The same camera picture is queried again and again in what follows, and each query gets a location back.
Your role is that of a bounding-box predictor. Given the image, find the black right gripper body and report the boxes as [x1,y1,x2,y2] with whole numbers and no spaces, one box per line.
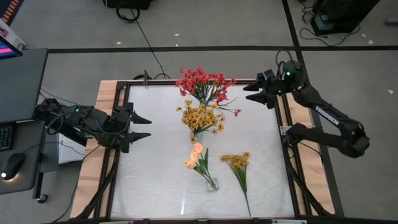
[262,70,280,110]

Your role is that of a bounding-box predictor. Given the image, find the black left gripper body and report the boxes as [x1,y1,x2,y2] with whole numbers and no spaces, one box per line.
[107,104,134,153]

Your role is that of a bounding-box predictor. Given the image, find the square cut-glass vase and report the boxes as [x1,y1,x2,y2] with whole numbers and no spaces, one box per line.
[206,177,220,193]

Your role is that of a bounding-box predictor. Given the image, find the diamond-cut round glass vase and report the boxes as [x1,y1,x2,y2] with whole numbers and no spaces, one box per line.
[189,130,204,144]

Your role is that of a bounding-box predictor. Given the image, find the white computer case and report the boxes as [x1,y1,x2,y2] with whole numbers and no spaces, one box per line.
[57,133,87,166]

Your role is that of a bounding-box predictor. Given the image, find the light wooden table board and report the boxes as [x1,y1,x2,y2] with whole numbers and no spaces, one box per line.
[70,78,336,219]

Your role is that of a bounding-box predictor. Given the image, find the black equipment tower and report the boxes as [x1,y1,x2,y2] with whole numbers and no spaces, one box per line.
[310,0,382,37]

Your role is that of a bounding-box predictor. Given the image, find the grey office desk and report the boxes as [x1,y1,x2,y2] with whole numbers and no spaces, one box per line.
[0,48,49,195]

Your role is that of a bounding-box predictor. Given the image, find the black computer mouse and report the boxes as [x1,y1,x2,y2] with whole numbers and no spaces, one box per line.
[1,152,26,181]

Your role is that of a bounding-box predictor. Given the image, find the black computer keyboard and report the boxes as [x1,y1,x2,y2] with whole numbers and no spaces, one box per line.
[0,124,15,152]

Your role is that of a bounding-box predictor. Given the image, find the black case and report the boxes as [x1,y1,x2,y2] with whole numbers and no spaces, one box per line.
[102,0,155,10]

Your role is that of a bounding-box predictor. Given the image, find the computer monitor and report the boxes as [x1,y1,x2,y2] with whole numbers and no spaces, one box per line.
[0,34,24,60]

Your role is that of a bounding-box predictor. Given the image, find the black orange striped mat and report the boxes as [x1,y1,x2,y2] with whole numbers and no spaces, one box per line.
[0,0,25,26]

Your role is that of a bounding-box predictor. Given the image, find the black aluminium table frame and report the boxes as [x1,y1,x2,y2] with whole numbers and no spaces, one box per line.
[76,79,345,224]

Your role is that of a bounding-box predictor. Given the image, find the long black floor cable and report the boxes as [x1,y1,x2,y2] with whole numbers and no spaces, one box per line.
[116,5,171,80]

